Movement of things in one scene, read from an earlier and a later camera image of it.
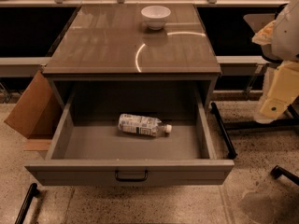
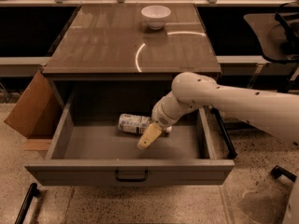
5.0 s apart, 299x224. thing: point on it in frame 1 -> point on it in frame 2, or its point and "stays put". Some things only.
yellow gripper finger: (284, 90) -> (150, 133)
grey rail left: (21, 66) stays put
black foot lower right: (278, 171) stays put
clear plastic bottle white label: (142, 125) stays put
